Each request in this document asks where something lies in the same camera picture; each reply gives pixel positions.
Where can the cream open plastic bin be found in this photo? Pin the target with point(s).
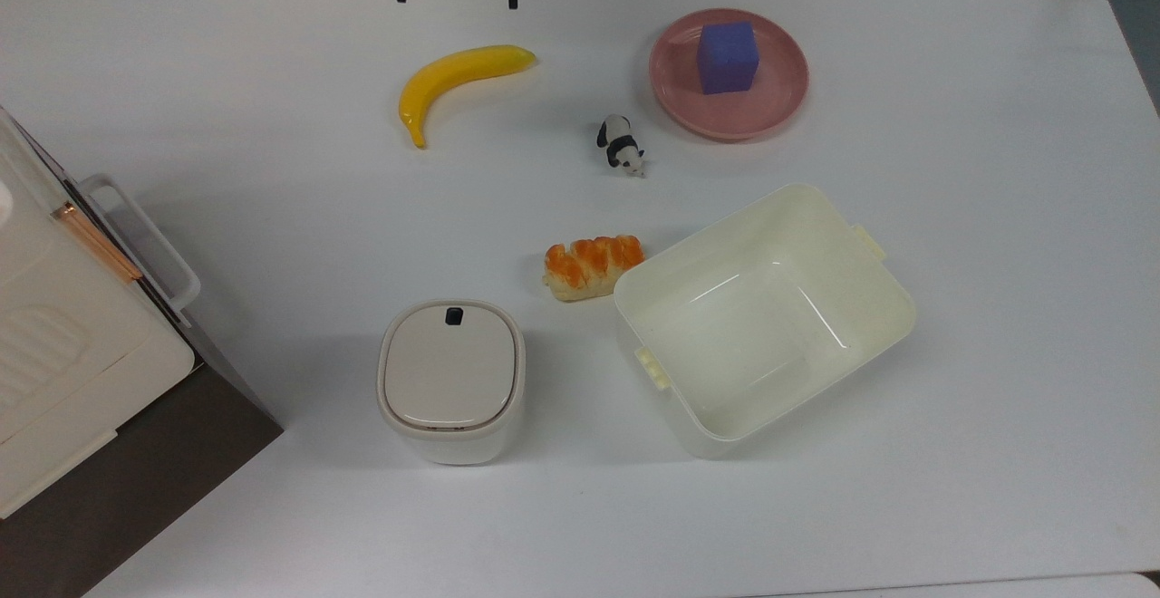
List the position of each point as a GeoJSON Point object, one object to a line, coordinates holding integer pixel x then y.
{"type": "Point", "coordinates": [770, 335]}

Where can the dark wood drawer cabinet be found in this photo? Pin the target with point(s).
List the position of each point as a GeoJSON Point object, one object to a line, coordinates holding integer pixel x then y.
{"type": "Point", "coordinates": [136, 489]}

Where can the yellow toy banana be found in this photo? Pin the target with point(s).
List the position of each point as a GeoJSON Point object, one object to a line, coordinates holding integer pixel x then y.
{"type": "Point", "coordinates": [453, 68]}

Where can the small panda figurine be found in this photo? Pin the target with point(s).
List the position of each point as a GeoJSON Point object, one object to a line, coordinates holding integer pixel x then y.
{"type": "Point", "coordinates": [619, 140]}

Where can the purple foam cube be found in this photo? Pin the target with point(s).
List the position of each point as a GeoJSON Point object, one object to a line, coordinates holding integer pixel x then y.
{"type": "Point", "coordinates": [727, 59]}

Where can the pink round plate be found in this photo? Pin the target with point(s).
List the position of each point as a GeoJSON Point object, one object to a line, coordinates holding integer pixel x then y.
{"type": "Point", "coordinates": [770, 109]}

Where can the orange glazed toy bread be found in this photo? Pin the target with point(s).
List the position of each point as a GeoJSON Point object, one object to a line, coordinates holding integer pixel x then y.
{"type": "Point", "coordinates": [589, 265]}

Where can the small beige lidded trash can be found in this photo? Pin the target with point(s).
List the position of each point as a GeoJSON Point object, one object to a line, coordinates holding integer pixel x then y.
{"type": "Point", "coordinates": [450, 371]}

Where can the cream plastic storage box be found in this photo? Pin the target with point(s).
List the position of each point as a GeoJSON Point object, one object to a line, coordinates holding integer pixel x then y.
{"type": "Point", "coordinates": [72, 353]}

